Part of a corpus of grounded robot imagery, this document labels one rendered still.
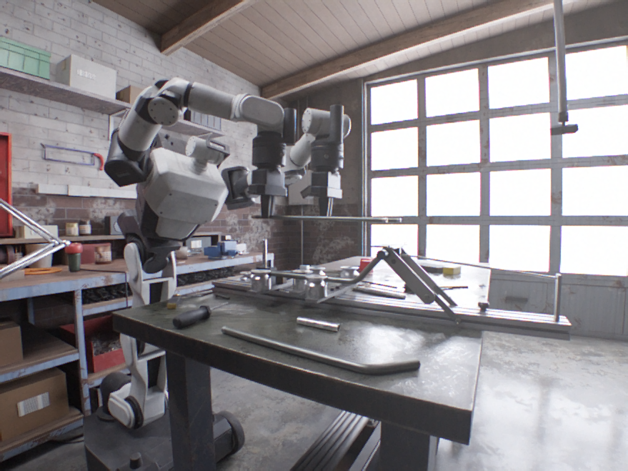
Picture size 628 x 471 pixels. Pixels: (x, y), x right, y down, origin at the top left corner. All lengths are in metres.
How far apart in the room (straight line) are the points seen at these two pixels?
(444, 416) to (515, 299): 3.38
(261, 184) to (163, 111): 0.30
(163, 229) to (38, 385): 1.12
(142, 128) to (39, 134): 1.78
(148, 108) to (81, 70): 1.76
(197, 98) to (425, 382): 0.77
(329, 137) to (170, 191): 0.53
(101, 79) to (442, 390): 2.61
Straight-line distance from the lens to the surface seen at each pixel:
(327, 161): 0.84
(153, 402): 1.63
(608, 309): 3.96
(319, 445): 1.44
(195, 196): 1.12
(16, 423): 2.07
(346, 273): 0.87
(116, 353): 2.11
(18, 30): 2.88
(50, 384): 2.05
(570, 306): 3.89
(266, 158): 0.83
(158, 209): 1.12
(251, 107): 0.84
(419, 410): 0.45
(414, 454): 0.61
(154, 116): 0.91
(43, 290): 1.84
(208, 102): 0.88
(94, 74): 2.68
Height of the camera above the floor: 1.09
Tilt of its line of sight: 2 degrees down
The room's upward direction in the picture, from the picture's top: straight up
